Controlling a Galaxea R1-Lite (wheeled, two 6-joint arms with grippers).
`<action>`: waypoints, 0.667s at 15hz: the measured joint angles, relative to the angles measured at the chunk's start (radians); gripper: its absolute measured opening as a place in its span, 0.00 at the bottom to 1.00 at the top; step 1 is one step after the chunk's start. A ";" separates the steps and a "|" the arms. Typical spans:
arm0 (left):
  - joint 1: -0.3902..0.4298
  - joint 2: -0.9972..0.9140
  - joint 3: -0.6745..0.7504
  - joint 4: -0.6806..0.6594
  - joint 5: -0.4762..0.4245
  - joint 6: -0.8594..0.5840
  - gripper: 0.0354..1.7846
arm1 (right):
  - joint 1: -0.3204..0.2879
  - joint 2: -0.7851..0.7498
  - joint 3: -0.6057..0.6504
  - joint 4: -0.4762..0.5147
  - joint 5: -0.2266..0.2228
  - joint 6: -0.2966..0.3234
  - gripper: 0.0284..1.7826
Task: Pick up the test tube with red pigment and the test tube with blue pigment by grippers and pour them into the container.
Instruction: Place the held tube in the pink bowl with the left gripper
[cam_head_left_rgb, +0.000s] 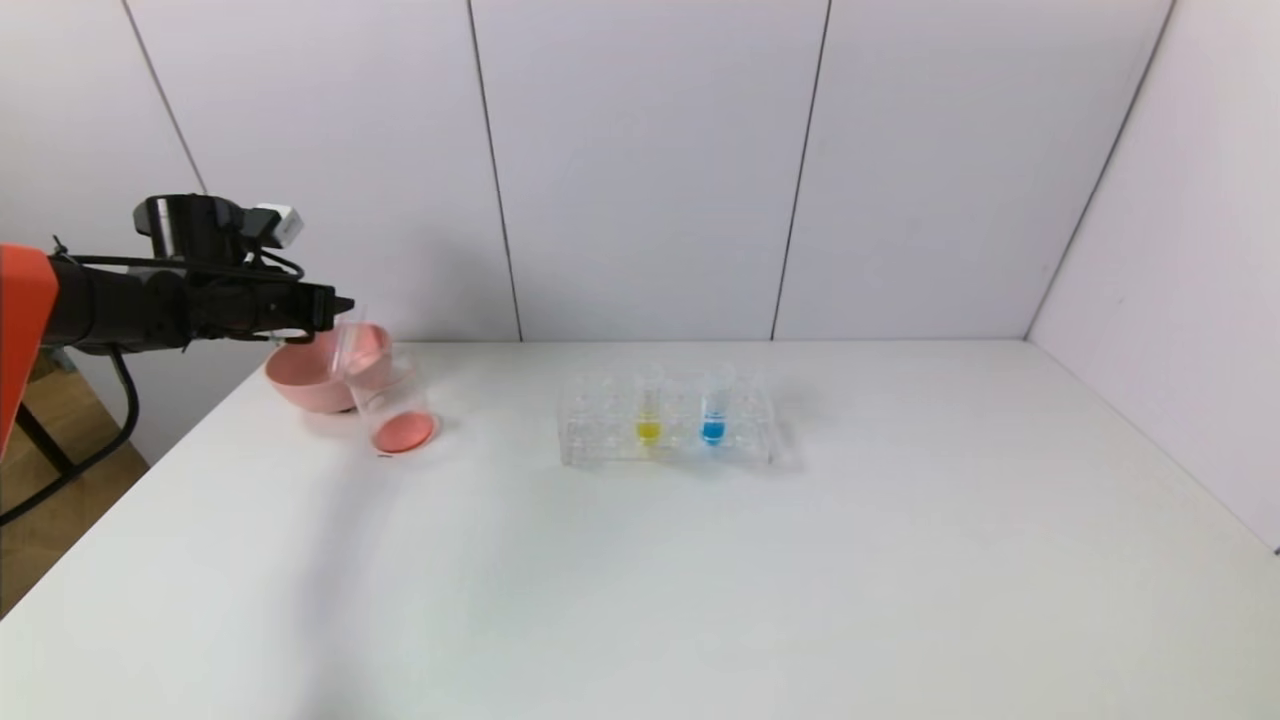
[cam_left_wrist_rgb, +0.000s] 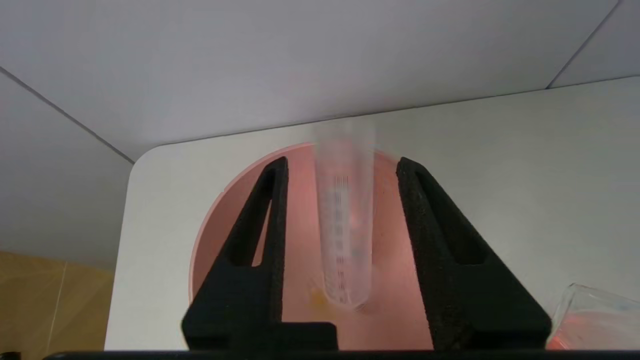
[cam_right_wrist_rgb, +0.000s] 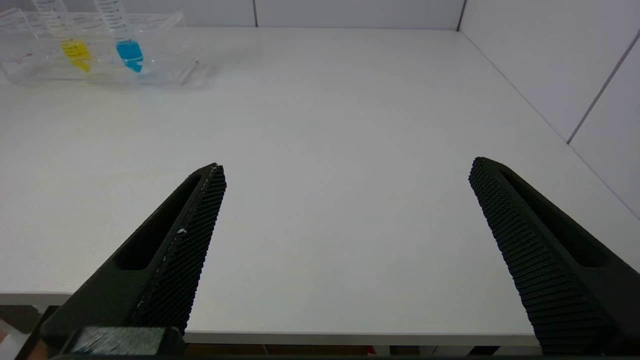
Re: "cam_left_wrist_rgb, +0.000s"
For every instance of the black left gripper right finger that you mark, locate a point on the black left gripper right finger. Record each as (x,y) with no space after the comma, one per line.
(465,290)

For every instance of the pink bowl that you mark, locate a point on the pink bowl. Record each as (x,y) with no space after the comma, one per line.
(305,240)

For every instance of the clear glass beaker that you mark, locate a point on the clear glass beaker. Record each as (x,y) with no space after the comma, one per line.
(595,320)

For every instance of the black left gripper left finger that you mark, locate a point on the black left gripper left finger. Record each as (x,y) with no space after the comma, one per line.
(250,300)

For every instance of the test tube with red pigment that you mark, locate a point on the test tube with red pigment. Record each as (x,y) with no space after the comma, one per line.
(345,240)

